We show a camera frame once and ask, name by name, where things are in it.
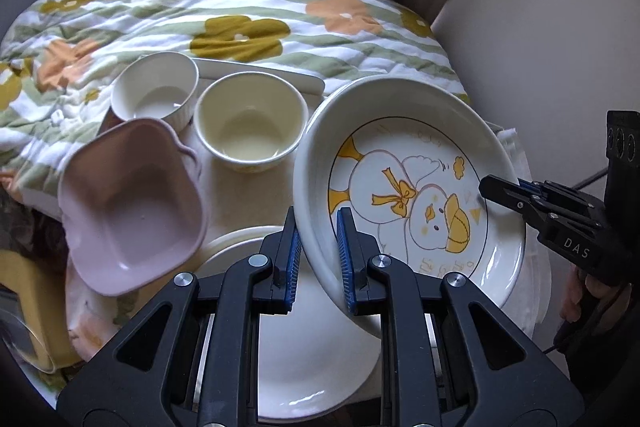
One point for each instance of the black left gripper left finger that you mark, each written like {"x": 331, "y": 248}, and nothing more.
{"x": 189, "y": 357}

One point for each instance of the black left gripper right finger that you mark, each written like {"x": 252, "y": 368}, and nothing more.
{"x": 451, "y": 357}

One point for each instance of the right hand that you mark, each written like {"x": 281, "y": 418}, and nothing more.
{"x": 603, "y": 305}

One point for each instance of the floral striped quilt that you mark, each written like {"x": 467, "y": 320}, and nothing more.
{"x": 59, "y": 59}

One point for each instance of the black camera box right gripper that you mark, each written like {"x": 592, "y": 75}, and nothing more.
{"x": 622, "y": 151}

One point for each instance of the plain white plate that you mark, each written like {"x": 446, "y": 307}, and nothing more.
{"x": 314, "y": 359}

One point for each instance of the cream round bowl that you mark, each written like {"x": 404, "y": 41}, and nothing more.
{"x": 250, "y": 121}

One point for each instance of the floral white tablecloth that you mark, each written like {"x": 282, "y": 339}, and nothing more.
{"x": 242, "y": 208}

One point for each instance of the white ribbed ramekin bowl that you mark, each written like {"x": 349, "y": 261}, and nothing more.
{"x": 162, "y": 85}

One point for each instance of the duck pattern white plate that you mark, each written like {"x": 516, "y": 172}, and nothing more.
{"x": 406, "y": 158}

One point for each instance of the yellow box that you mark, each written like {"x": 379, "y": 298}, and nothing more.
{"x": 33, "y": 319}

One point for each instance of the pink handled square bowl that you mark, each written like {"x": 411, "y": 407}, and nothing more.
{"x": 131, "y": 207}

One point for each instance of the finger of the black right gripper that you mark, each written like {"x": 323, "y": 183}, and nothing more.
{"x": 522, "y": 197}
{"x": 556, "y": 194}

